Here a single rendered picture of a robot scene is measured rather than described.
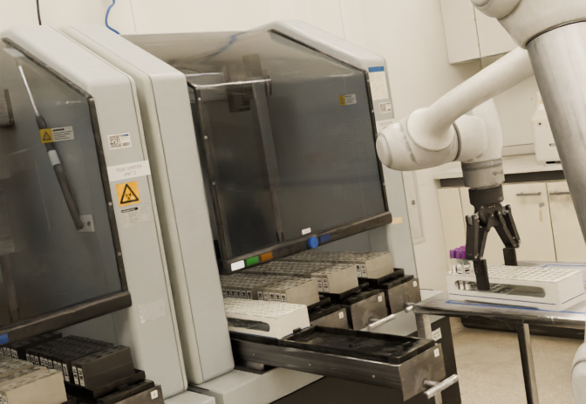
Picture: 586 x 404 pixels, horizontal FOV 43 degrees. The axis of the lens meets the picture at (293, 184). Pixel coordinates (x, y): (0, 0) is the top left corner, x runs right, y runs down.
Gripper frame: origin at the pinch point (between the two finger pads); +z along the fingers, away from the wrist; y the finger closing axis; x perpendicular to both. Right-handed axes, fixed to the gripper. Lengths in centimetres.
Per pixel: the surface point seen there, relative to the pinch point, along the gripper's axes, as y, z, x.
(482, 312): -10.3, 5.7, -2.8
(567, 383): 137, 87, 79
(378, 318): -4.5, 12.7, 36.8
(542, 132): 187, -19, 107
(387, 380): -41.3, 10.2, -3.4
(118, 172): -68, -37, 40
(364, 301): -8.8, 7.0, 36.4
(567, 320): -8.6, 5.8, -21.9
